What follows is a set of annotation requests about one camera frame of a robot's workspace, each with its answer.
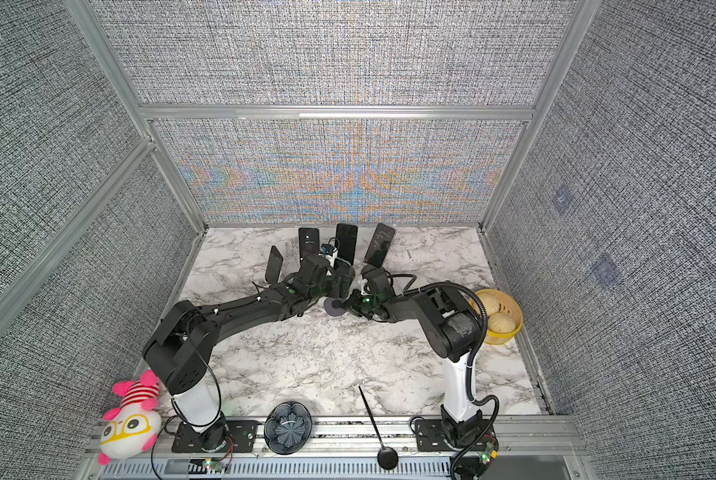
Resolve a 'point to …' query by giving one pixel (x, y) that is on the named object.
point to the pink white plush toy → (134, 425)
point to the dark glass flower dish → (287, 428)
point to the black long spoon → (387, 457)
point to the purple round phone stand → (333, 306)
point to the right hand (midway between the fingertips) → (341, 305)
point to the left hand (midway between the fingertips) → (343, 278)
